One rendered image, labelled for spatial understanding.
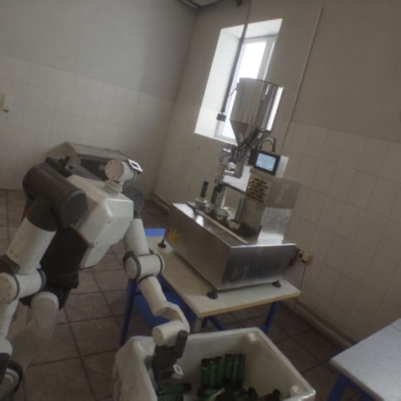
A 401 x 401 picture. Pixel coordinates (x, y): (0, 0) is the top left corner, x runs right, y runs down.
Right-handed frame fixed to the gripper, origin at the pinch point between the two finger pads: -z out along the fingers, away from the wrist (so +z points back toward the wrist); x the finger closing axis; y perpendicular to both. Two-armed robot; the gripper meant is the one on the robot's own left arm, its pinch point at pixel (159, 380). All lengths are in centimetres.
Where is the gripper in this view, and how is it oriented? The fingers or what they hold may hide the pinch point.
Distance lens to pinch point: 126.0
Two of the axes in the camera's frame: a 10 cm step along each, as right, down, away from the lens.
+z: 2.5, -9.4, -2.2
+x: 3.9, 3.1, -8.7
